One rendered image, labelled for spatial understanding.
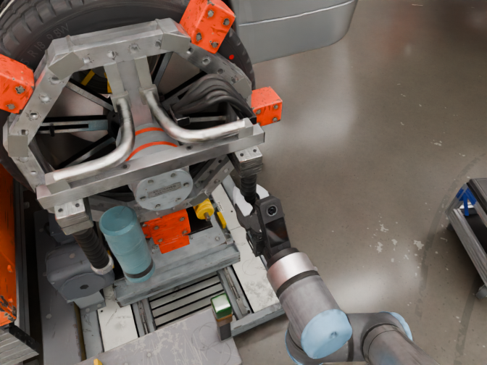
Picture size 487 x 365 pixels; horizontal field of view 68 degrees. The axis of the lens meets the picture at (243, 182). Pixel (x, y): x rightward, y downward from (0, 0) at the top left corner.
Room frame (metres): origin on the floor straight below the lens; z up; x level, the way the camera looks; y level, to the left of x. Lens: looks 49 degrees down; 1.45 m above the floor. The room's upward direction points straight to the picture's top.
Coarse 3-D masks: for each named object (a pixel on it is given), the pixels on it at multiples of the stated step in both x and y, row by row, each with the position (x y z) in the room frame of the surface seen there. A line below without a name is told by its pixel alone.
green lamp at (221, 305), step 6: (222, 294) 0.35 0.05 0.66; (210, 300) 0.34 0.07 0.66; (216, 300) 0.34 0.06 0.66; (222, 300) 0.34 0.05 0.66; (228, 300) 0.34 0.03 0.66; (216, 306) 0.32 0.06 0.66; (222, 306) 0.32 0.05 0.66; (228, 306) 0.32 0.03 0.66; (216, 312) 0.31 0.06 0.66; (222, 312) 0.31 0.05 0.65; (228, 312) 0.32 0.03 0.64; (216, 318) 0.31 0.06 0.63
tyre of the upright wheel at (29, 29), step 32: (32, 0) 0.73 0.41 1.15; (64, 0) 0.69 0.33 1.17; (96, 0) 0.71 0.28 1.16; (128, 0) 0.73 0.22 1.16; (160, 0) 0.75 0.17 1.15; (0, 32) 0.70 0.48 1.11; (32, 32) 0.65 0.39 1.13; (64, 32) 0.67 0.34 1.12; (32, 64) 0.64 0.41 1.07; (0, 128) 0.60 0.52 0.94; (0, 160) 0.59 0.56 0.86
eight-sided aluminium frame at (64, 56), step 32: (96, 32) 0.67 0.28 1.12; (128, 32) 0.68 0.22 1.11; (160, 32) 0.67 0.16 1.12; (64, 64) 0.59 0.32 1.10; (96, 64) 0.61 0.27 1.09; (224, 64) 0.71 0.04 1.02; (32, 96) 0.56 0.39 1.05; (32, 128) 0.55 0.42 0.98; (32, 160) 0.54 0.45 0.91; (224, 160) 0.72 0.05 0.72; (192, 192) 0.69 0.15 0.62
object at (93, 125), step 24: (96, 96) 0.70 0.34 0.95; (168, 96) 0.77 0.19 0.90; (48, 120) 0.66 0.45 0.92; (72, 120) 0.67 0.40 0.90; (96, 120) 0.69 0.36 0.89; (192, 120) 0.79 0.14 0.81; (216, 120) 0.81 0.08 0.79; (48, 144) 0.69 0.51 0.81; (72, 144) 0.80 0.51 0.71; (96, 144) 0.69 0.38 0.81; (192, 168) 0.76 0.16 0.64; (120, 192) 0.67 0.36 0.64
